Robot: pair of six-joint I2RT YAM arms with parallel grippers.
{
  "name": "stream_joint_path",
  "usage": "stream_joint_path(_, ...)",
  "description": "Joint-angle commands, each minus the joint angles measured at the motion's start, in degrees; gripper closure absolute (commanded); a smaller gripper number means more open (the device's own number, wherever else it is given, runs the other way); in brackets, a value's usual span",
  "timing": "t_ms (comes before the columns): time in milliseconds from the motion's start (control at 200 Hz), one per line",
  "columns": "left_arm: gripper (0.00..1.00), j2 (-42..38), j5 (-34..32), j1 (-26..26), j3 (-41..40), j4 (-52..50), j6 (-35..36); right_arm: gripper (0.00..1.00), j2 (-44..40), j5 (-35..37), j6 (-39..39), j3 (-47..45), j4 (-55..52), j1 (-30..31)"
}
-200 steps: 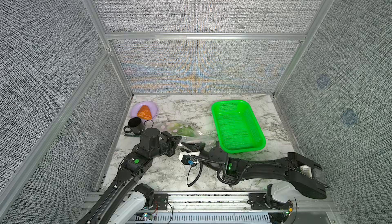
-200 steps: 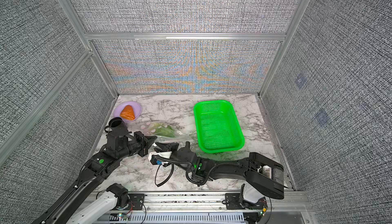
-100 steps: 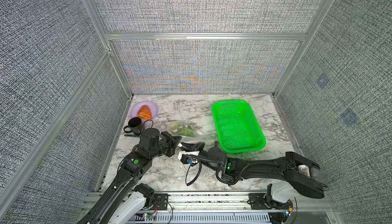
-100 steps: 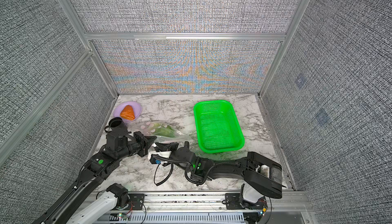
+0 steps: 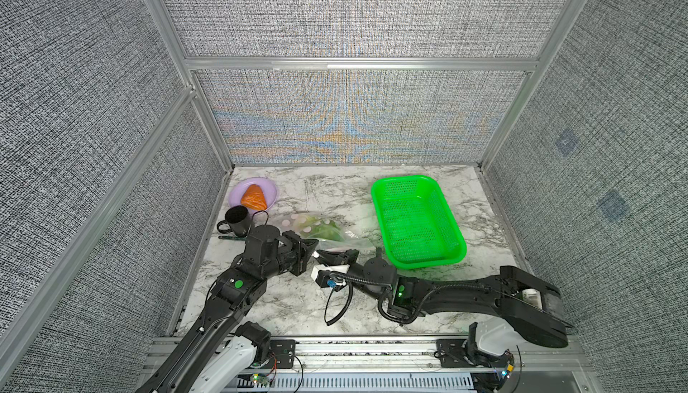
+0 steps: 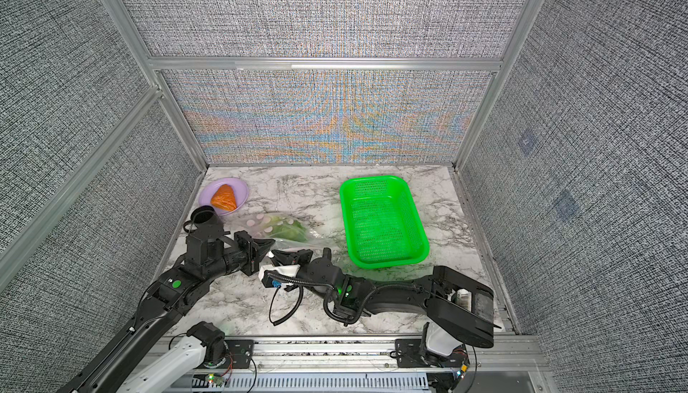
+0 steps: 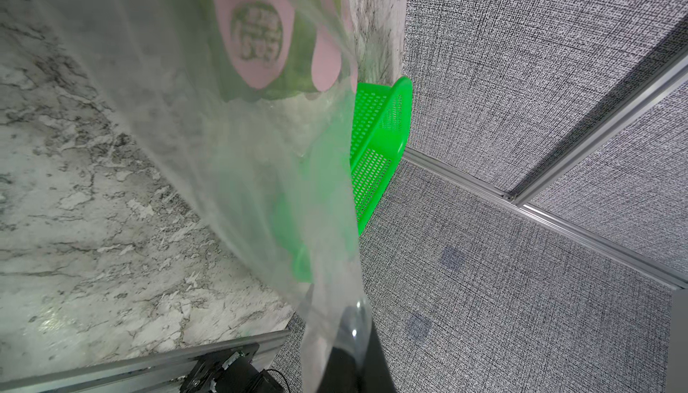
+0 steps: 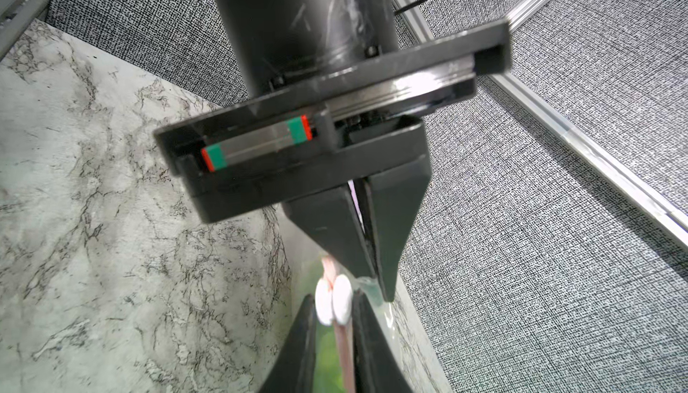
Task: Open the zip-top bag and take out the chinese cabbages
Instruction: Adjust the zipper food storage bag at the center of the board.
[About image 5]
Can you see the green chinese cabbage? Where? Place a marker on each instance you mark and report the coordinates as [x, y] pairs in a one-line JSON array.
[[323, 229]]

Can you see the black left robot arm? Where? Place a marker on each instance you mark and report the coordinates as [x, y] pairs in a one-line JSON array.
[[268, 253]]

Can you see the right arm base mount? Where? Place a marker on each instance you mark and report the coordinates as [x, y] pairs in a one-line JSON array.
[[487, 371]]

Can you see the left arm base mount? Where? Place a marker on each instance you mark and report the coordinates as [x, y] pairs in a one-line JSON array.
[[269, 353]]

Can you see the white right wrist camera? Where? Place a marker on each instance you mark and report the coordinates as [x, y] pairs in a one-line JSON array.
[[323, 276]]

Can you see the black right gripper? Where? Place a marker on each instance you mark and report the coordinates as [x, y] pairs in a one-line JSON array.
[[347, 260]]

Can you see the orange croissant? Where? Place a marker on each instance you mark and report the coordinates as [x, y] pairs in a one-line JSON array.
[[254, 198]]

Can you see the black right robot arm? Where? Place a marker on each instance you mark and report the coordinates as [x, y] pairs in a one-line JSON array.
[[528, 304]]

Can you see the green plastic basket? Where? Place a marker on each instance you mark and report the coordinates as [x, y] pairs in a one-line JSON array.
[[417, 225]]

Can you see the clear zip-top bag pink dots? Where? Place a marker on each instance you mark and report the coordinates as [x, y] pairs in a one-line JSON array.
[[294, 222]]

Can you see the purple plate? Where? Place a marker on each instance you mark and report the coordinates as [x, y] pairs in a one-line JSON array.
[[270, 190]]

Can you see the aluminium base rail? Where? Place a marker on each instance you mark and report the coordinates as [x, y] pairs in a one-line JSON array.
[[407, 364]]

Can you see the black mug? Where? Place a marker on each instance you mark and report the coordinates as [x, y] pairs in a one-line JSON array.
[[237, 221]]

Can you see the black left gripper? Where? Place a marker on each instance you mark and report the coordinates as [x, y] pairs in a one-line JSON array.
[[300, 248]]

